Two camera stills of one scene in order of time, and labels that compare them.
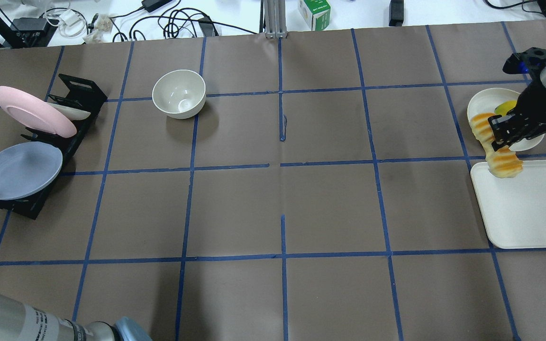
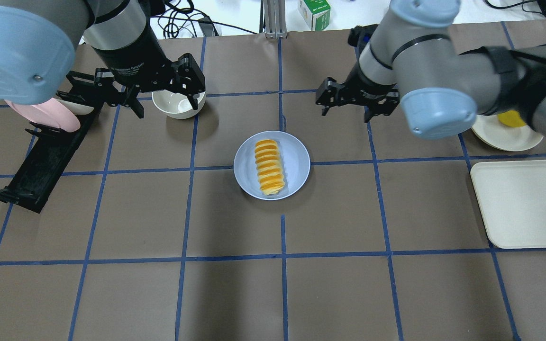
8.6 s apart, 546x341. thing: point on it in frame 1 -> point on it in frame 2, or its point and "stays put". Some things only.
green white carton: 316,13 stays put
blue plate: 19,170 -> 294,159
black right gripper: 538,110 -> 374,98
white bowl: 179,94 stays put
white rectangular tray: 536,208 stays put
